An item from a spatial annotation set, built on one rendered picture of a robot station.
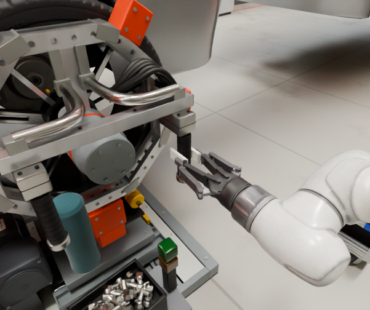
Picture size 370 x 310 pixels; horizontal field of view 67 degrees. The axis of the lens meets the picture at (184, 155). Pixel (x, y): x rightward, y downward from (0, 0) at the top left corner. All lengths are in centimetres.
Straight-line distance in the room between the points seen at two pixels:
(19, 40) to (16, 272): 76
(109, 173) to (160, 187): 116
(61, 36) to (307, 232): 62
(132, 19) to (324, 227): 62
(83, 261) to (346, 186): 69
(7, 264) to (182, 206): 95
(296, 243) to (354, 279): 115
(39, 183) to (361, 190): 56
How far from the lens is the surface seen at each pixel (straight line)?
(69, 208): 76
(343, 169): 59
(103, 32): 73
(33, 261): 115
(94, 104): 90
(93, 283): 133
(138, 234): 132
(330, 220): 56
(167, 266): 77
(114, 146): 67
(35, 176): 55
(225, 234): 161
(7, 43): 68
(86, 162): 66
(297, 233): 52
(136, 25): 77
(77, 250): 86
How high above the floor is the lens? 126
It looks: 37 degrees down
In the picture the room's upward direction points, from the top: straight up
